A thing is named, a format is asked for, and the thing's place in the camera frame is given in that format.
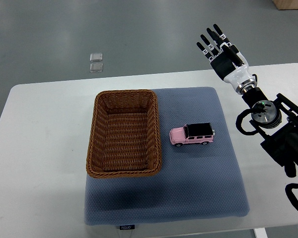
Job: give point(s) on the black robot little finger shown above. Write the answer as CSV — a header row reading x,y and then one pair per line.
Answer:
x,y
206,53

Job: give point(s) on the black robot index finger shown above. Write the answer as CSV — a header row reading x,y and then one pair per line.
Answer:
x,y
218,36

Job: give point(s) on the lower clear floor plate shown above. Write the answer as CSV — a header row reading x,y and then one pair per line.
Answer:
x,y
96,67

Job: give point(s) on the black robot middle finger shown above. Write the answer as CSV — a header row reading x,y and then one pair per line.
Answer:
x,y
210,32

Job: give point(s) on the white table leg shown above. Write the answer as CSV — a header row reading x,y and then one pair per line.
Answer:
x,y
260,233

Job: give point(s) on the wooden box corner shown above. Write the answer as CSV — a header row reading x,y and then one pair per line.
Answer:
x,y
286,4

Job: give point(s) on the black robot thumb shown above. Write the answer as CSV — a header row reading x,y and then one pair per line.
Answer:
x,y
234,57

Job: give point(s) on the clear floor plate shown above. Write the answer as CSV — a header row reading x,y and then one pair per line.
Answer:
x,y
96,57
96,67

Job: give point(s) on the blue grey cushion mat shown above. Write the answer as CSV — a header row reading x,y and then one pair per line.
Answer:
x,y
195,181

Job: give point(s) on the brown wicker basket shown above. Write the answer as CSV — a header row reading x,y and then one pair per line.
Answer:
x,y
125,135

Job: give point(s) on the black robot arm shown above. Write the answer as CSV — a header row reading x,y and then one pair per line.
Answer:
x,y
276,121

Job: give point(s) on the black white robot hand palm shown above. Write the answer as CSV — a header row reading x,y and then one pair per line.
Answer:
x,y
238,77

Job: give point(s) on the pink toy car black roof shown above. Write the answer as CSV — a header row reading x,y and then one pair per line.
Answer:
x,y
196,133

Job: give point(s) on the upper clear floor plate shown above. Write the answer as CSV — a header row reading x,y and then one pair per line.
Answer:
x,y
96,57

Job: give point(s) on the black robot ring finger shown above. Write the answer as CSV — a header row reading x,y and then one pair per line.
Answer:
x,y
214,51

